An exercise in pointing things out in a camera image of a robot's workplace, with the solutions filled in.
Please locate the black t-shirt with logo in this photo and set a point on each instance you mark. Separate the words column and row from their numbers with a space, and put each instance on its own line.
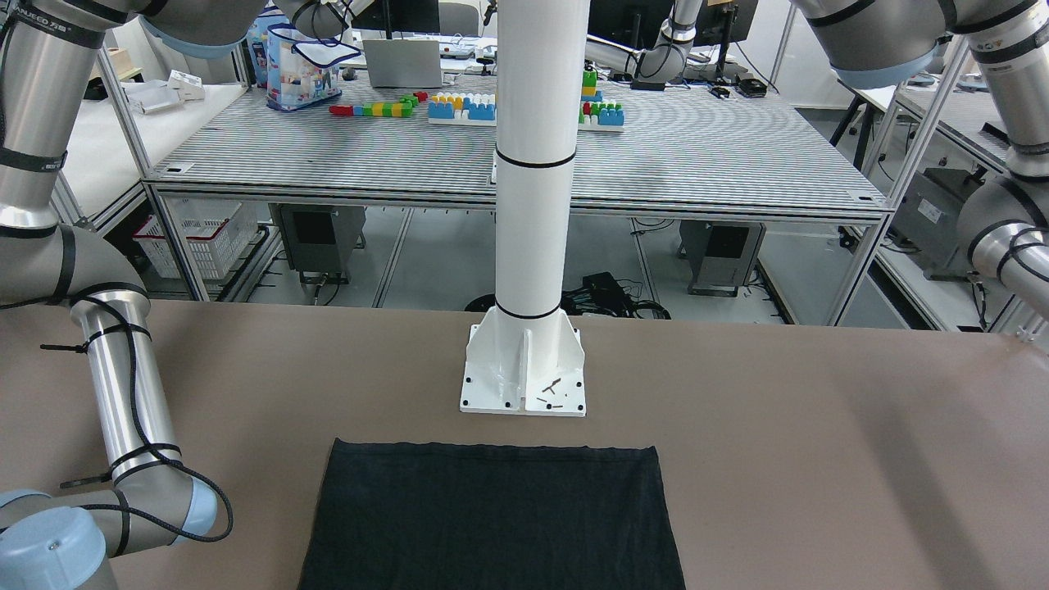
column 446, row 516

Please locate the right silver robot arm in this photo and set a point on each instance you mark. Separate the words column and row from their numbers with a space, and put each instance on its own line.
column 65, row 542

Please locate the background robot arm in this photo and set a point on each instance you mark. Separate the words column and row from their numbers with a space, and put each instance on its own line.
column 649, row 41

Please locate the green blue block set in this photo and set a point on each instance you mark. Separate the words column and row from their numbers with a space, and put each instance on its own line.
column 596, row 113

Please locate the blue white block set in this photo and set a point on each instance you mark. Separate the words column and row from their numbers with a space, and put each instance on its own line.
column 469, row 109

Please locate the striped background table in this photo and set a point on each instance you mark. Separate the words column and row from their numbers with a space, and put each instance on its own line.
column 681, row 154

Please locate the computer box under table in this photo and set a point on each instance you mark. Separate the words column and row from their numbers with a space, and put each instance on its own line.
column 720, row 254
column 319, row 239

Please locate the colourful block row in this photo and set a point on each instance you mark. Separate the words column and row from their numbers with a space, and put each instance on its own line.
column 404, row 106

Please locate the silver laptop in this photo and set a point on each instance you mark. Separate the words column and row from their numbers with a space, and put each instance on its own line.
column 403, row 63

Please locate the white plastic basket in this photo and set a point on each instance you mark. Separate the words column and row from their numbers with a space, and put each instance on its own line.
column 216, row 233

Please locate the transparent toy bag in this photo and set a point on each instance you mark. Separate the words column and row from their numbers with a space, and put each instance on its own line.
column 302, row 71

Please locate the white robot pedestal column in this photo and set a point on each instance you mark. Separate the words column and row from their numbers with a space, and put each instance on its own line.
column 525, row 357

